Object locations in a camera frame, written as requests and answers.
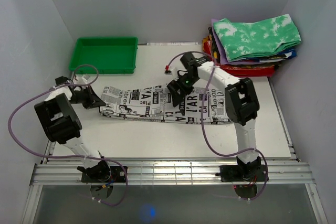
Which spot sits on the red folded trousers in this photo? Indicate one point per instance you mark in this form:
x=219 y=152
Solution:
x=249 y=71

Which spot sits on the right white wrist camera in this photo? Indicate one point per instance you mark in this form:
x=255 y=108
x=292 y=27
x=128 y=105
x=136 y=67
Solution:
x=170 y=70

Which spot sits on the blue folded trousers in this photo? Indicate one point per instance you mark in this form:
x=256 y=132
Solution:
x=286 y=54

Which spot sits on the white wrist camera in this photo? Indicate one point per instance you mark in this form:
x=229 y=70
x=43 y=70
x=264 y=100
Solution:
x=83 y=80
x=170 y=70

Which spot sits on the aluminium frame rail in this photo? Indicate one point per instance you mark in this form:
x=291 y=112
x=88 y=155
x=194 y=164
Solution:
x=171 y=173

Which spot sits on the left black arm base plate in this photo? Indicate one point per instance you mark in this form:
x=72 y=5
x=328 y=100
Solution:
x=117 y=175

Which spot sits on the newspaper print trousers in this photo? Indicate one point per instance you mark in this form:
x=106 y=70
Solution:
x=154 y=104

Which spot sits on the yellow black folded trousers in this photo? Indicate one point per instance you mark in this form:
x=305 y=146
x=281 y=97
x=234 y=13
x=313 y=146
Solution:
x=209 y=45

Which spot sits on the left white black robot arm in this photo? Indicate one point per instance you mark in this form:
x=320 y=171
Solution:
x=62 y=125

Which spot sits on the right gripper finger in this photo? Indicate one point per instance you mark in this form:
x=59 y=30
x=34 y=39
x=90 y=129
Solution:
x=176 y=92
x=182 y=106

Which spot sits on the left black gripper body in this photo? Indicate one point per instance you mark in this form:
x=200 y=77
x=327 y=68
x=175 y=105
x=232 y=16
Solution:
x=81 y=97

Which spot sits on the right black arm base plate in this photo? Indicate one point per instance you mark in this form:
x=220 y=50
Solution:
x=234 y=173

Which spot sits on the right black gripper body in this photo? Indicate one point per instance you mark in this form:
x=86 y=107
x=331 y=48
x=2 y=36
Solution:
x=186 y=83

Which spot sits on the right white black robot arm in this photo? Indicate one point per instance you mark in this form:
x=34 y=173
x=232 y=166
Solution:
x=241 y=103

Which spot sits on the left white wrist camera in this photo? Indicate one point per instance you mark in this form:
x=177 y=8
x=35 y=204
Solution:
x=83 y=80

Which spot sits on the green plastic tray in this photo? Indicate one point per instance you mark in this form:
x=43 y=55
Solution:
x=105 y=55

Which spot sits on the green tie-dye folded trousers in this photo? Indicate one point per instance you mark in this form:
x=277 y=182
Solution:
x=257 y=40

